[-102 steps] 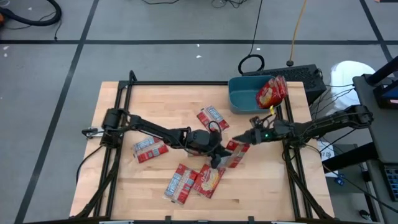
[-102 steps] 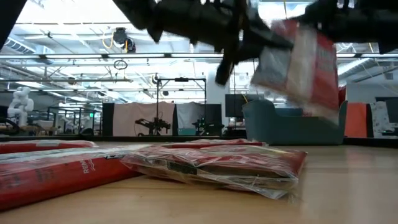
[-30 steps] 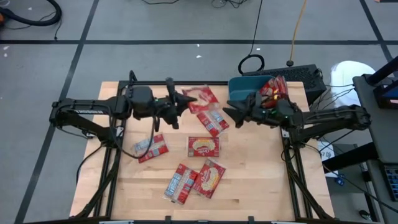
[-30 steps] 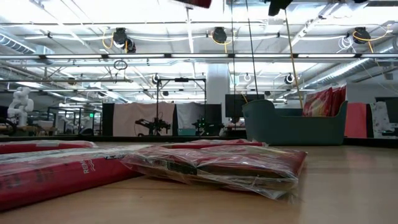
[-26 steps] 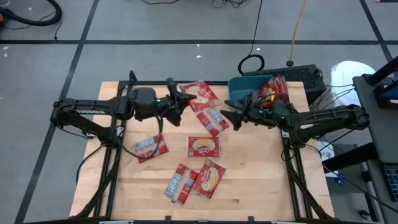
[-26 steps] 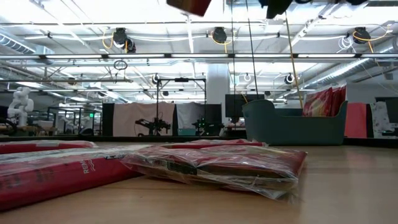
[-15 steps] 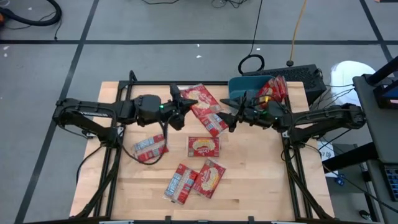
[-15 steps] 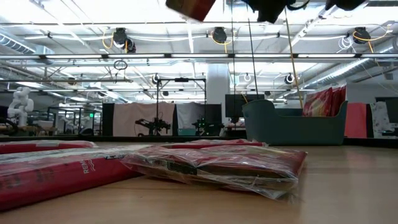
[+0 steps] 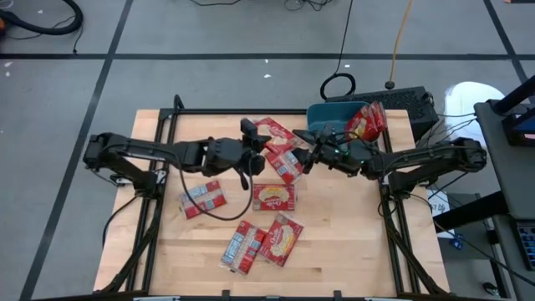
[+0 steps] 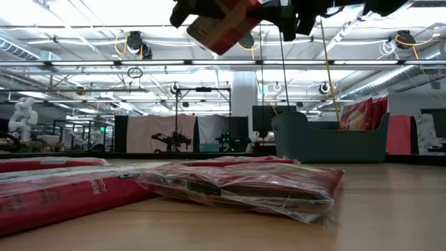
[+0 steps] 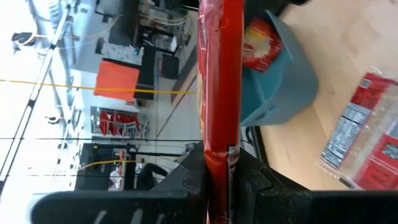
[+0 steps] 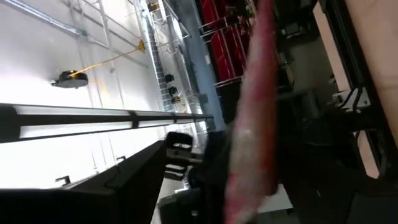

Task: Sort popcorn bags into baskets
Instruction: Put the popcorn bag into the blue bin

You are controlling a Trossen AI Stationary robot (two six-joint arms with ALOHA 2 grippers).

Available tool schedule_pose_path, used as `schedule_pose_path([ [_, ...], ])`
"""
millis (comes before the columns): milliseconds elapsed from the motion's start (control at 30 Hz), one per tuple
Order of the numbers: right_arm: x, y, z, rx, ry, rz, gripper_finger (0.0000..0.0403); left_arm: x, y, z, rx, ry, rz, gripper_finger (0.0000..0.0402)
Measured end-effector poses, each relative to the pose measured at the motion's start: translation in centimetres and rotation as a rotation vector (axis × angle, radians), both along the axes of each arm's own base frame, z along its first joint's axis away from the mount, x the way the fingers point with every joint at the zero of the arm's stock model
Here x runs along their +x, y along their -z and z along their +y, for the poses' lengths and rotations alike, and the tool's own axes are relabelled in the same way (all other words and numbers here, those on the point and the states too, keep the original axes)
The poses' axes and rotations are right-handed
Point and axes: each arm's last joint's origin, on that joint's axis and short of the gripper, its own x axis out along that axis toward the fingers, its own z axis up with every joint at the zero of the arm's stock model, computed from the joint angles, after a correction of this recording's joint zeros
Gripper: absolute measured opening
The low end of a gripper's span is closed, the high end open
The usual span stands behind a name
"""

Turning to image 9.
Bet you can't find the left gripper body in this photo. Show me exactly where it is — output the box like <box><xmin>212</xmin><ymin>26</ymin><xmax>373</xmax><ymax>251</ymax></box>
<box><xmin>203</xmin><ymin>136</ymin><xmax>268</xmax><ymax>177</ymax></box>

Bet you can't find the black left camera cable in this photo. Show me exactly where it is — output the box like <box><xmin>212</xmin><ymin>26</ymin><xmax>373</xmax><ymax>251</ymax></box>
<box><xmin>178</xmin><ymin>156</ymin><xmax>256</xmax><ymax>222</ymax></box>

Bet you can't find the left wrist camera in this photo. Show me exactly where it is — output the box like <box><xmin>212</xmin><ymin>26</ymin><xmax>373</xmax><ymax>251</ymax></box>
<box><xmin>239</xmin><ymin>117</ymin><xmax>261</xmax><ymax>142</ymax></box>

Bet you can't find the yellow hanging cable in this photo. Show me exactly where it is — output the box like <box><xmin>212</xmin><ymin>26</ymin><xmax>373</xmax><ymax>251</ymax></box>
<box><xmin>388</xmin><ymin>0</ymin><xmax>415</xmax><ymax>83</ymax></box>

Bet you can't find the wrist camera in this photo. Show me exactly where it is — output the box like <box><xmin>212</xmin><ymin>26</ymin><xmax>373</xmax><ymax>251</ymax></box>
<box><xmin>298</xmin><ymin>150</ymin><xmax>318</xmax><ymax>176</ymax></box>
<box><xmin>239</xmin><ymin>117</ymin><xmax>261</xmax><ymax>142</ymax></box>

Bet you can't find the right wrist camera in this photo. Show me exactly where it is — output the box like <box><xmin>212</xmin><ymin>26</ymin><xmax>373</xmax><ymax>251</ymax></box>
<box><xmin>298</xmin><ymin>150</ymin><xmax>318</xmax><ymax>176</ymax></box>

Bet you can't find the black hanging cable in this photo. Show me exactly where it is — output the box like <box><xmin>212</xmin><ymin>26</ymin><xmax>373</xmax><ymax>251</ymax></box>
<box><xmin>319</xmin><ymin>0</ymin><xmax>357</xmax><ymax>101</ymax></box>

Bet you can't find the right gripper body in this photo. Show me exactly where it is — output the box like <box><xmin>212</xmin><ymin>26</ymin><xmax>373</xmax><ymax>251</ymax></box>
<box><xmin>313</xmin><ymin>140</ymin><xmax>369</xmax><ymax>176</ymax></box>

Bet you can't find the grey desk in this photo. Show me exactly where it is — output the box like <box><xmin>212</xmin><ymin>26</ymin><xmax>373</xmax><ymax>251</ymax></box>
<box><xmin>474</xmin><ymin>99</ymin><xmax>535</xmax><ymax>301</ymax></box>

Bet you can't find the black keyboard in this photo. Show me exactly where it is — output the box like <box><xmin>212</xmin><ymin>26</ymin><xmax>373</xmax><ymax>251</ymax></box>
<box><xmin>516</xmin><ymin>221</ymin><xmax>535</xmax><ymax>272</ymax></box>

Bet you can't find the black vacuum hose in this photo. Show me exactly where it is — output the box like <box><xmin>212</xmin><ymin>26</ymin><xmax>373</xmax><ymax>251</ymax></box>
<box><xmin>0</xmin><ymin>0</ymin><xmax>84</xmax><ymax>36</ymax></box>

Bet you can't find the white round object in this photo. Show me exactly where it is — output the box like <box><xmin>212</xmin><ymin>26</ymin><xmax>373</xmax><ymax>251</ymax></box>
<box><xmin>443</xmin><ymin>81</ymin><xmax>507</xmax><ymax>150</ymax></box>

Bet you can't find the black floor cable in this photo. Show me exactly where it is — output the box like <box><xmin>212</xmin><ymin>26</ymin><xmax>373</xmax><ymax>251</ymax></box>
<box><xmin>283</xmin><ymin>0</ymin><xmax>335</xmax><ymax>13</ymax></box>
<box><xmin>187</xmin><ymin>0</ymin><xmax>243</xmax><ymax>8</ymax></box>
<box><xmin>434</xmin><ymin>221</ymin><xmax>535</xmax><ymax>288</ymax></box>
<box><xmin>102</xmin><ymin>194</ymin><xmax>140</xmax><ymax>248</ymax></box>

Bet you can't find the black desk leg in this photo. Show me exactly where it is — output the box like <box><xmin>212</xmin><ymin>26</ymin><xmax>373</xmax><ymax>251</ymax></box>
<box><xmin>432</xmin><ymin>190</ymin><xmax>509</xmax><ymax>233</ymax></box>

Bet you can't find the white paper label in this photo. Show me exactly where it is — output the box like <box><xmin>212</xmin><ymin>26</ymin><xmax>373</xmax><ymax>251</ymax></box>
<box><xmin>425</xmin><ymin>190</ymin><xmax>451</xmax><ymax>218</ymax></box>

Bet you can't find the teal plastic basket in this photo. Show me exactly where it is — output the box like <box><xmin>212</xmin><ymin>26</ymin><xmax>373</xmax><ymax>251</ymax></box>
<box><xmin>306</xmin><ymin>101</ymin><xmax>388</xmax><ymax>152</ymax></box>

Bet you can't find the black aluminium table frame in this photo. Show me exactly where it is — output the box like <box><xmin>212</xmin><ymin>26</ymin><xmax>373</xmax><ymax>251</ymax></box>
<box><xmin>94</xmin><ymin>94</ymin><xmax>451</xmax><ymax>301</ymax></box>

